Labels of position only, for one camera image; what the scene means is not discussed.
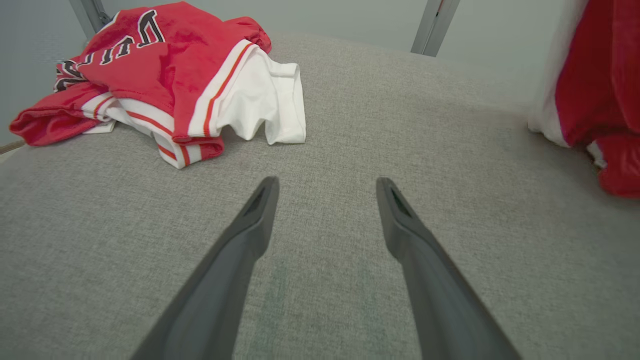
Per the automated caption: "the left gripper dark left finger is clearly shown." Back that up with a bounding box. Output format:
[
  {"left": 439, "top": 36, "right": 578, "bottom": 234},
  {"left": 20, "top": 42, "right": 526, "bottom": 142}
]
[{"left": 131, "top": 176, "right": 280, "bottom": 360}]

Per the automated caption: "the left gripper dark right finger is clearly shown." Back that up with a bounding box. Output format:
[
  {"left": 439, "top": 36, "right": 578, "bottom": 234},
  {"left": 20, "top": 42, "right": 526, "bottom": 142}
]
[{"left": 376, "top": 177, "right": 523, "bottom": 360}]

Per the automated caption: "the red Bulls basketball jersey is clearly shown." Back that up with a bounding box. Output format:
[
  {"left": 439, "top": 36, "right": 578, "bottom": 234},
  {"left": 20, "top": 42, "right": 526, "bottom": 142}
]
[{"left": 9, "top": 1, "right": 307, "bottom": 170}]

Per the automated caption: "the red and white garment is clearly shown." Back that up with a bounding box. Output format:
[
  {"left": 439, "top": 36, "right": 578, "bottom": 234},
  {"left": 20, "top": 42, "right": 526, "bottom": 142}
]
[{"left": 527, "top": 0, "right": 640, "bottom": 199}]

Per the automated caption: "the grey metal frame post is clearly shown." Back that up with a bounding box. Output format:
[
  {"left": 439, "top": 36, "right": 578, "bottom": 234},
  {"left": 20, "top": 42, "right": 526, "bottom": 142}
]
[
  {"left": 410, "top": 0, "right": 461, "bottom": 57},
  {"left": 69, "top": 0, "right": 112, "bottom": 40}
]

